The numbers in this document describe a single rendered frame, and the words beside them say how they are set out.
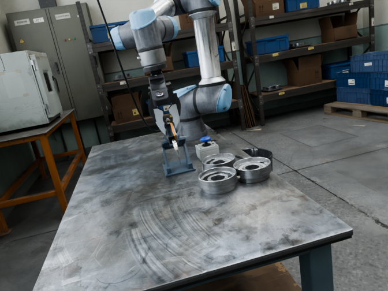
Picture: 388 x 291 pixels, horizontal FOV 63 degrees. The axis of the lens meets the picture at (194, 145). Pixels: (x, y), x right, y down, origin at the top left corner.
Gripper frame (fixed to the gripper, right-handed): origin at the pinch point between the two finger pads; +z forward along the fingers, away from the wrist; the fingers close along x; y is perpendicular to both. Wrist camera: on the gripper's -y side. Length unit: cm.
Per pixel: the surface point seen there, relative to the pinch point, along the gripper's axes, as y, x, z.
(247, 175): -18.5, -17.3, 12.5
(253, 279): -26.0, -12.2, 39.5
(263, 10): 355, -162, -39
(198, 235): -38.1, -0.3, 13.3
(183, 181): -6.9, -0.1, 14.7
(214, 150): 8.5, -13.2, 13.0
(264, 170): -18.7, -22.0, 12.2
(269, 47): 356, -164, 11
